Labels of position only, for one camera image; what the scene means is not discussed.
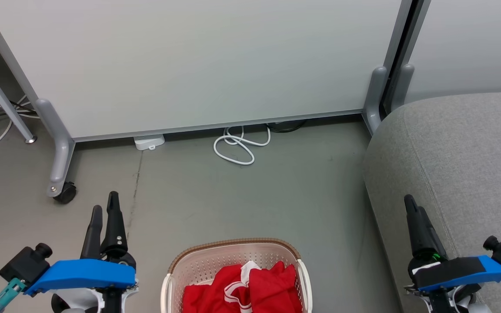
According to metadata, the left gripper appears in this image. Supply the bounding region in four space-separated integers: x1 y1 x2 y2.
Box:
51 191 140 313

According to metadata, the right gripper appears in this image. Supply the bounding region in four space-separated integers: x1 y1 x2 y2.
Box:
404 194 488 313

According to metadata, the grey fabric sofa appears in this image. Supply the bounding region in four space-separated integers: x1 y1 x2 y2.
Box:
362 90 501 313

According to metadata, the red and white garment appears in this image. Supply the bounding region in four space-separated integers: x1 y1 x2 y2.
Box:
182 260 303 313

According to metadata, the black caster wheel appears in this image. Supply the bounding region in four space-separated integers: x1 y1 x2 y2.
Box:
53 182 77 205

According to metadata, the grey partition foot with caster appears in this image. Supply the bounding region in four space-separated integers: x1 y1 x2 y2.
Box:
33 99 76 198

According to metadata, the small white plastic box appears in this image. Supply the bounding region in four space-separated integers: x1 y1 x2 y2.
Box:
134 134 165 151

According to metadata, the white laundry basket brown rim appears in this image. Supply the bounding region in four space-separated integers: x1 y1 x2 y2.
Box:
160 237 313 313

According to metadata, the short grey partition foot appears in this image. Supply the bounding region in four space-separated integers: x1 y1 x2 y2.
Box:
362 66 388 135

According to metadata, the grey foot of narrow partition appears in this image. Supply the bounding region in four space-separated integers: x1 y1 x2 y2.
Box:
391 64 415 113

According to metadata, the large white partition panel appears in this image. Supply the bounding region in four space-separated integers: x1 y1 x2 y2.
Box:
0 0 407 142

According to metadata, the narrow white partition panel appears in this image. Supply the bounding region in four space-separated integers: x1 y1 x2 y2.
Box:
401 0 501 105

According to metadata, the teal left camera connector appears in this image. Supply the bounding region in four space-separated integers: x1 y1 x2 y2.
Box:
0 278 27 313

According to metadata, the coiled white cable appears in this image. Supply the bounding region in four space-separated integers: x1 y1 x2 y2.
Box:
214 125 272 166

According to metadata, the coiled black cable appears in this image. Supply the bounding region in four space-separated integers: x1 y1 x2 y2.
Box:
266 120 307 133

